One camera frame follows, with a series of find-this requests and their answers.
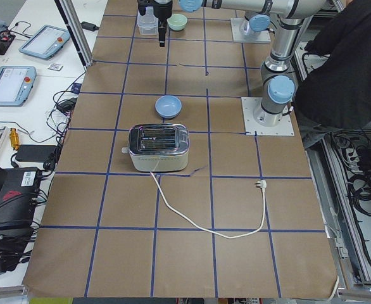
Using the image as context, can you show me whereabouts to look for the clear plastic container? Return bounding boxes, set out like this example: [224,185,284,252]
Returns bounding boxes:
[137,6,158,35]

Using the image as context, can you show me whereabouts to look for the orange metal connector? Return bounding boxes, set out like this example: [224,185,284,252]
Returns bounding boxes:
[9,128,20,151]

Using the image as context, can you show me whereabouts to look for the square arm base plate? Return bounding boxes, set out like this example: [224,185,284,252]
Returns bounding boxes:
[241,97,294,136]

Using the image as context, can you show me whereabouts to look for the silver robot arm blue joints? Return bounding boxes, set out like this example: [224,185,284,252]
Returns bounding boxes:
[179,0,325,114]

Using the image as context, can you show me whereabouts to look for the black power adapter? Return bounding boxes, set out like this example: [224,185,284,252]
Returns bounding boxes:
[80,22,99,32]

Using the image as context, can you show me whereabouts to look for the blue bowl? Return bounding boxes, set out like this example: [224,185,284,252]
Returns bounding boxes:
[154,95,182,119]

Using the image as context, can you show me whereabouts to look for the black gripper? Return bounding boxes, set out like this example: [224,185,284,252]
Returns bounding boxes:
[137,0,172,47]

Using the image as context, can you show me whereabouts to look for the white toaster power cable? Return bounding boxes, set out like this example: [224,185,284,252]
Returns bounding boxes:
[149,170,268,239]

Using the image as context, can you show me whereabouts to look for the teach pendant tablet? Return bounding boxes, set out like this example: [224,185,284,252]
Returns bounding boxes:
[0,66,37,107]
[19,25,70,60]

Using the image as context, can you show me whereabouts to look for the aluminium frame post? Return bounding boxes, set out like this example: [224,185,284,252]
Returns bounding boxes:
[54,0,94,67]

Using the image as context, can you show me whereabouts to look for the black power brick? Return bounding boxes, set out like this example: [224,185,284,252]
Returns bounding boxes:
[15,144,56,162]

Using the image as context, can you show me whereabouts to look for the near teach pendant tablet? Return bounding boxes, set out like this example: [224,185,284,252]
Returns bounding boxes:
[0,66,37,107]

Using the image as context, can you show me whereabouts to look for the silver white toaster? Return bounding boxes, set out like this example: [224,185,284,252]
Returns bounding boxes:
[122,123,189,172]

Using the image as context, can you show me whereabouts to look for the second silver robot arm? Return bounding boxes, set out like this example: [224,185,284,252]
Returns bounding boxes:
[137,1,273,47]

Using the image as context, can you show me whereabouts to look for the second arm base plate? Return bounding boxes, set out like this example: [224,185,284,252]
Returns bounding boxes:
[230,15,271,44]

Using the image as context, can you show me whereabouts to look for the brown paper table cover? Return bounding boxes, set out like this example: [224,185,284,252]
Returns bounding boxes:
[23,1,337,298]

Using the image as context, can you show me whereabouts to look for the green bowl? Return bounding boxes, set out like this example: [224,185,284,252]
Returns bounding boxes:
[167,13,188,31]

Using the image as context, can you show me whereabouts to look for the far teach pendant tablet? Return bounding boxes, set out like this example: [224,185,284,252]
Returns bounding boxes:
[19,25,70,60]

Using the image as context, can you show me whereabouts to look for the person in black clothes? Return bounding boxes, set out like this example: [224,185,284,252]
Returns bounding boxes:
[294,1,371,149]

